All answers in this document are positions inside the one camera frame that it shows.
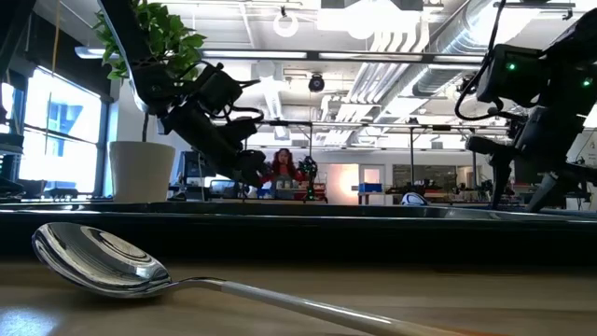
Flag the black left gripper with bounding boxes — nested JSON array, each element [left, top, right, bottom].
[[158, 99, 269, 189]]

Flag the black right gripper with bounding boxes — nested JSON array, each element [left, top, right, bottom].
[[465, 105, 597, 214]]

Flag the steel spoon with orange handle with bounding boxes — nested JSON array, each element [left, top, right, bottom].
[[31, 221, 514, 336]]

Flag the dark green plastic tray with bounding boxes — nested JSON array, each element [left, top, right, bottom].
[[0, 200, 597, 263]]

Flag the person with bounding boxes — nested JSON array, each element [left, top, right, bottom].
[[264, 147, 305, 201]]

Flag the black computer monitor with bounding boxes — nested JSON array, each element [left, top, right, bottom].
[[178, 149, 218, 181]]

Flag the black background table stand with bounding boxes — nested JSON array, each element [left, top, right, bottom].
[[260, 119, 314, 203]]

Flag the white and blue ball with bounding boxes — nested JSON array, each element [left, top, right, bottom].
[[400, 191, 431, 207]]

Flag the white plant pot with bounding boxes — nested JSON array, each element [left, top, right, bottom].
[[107, 140, 177, 204]]

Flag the green leafy potted plant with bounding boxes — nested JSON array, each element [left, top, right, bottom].
[[92, 0, 207, 142]]

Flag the long ceiling light bar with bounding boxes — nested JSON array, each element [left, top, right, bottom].
[[199, 48, 487, 65]]

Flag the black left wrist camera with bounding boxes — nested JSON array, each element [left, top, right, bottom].
[[197, 63, 244, 116]]

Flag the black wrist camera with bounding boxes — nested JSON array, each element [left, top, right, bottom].
[[197, 63, 244, 116], [475, 43, 552, 109]]

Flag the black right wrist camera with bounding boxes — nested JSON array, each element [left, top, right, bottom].
[[475, 43, 552, 109]]

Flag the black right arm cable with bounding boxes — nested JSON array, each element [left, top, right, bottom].
[[453, 0, 509, 122]]

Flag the grey ventilation duct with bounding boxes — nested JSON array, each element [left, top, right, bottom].
[[410, 0, 496, 98]]

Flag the white ring lamp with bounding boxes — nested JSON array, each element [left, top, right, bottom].
[[271, 10, 300, 39]]

